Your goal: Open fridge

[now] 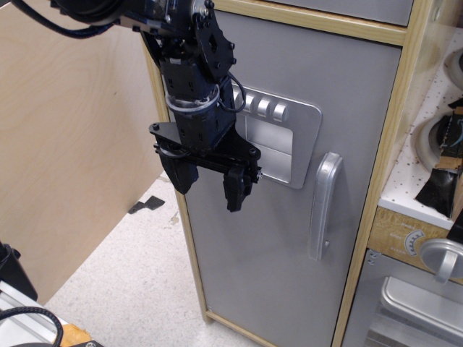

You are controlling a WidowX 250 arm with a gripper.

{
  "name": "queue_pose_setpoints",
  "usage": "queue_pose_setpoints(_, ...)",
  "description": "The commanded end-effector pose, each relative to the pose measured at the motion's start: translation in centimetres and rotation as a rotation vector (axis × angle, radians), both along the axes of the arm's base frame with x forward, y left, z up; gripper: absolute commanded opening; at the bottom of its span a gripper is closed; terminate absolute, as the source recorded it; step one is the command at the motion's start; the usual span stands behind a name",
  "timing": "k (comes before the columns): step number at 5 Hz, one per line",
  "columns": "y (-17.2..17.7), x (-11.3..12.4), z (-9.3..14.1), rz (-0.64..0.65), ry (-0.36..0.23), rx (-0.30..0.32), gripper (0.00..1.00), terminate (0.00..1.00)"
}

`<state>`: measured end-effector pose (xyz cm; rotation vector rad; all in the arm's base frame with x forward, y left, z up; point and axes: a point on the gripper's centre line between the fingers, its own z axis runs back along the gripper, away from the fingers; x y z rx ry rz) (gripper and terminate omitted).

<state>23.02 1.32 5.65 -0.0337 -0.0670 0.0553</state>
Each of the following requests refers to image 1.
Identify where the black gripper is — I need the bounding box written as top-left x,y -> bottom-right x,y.
149,107 -> 260,213

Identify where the silver fridge door handle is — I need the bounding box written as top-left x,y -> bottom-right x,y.
307,152 -> 343,261

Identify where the silver fridge door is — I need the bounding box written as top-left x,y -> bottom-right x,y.
186,12 -> 402,346

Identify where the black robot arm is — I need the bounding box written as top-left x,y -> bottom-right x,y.
15,1 -> 260,212

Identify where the black tape scrap on floor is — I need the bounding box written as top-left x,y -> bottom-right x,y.
128,196 -> 165,215

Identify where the silver ice dispenser panel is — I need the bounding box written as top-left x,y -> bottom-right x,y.
232,84 -> 323,189

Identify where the plywood side board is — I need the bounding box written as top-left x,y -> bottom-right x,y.
1,4 -> 161,304

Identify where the wooden toy kitchen cabinet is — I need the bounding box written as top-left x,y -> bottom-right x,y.
143,1 -> 462,346

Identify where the orange tape piece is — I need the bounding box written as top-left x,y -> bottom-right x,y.
59,324 -> 93,346

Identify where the silver oven door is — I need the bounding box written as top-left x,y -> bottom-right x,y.
342,249 -> 462,346

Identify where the black box at left edge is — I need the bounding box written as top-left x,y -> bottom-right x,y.
1,243 -> 38,301

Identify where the silver oven knob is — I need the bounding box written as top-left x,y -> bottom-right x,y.
420,239 -> 462,284

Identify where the white speckled countertop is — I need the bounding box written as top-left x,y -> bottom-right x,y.
378,27 -> 462,230

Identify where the silver freezer door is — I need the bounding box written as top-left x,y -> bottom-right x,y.
276,0 -> 413,27

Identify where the aluminium rail base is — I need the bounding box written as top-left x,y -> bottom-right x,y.
0,280 -> 101,347

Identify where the black braided cable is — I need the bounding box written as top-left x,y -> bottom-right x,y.
0,306 -> 65,346

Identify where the silver oven door handle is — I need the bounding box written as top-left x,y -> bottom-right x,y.
380,277 -> 462,340

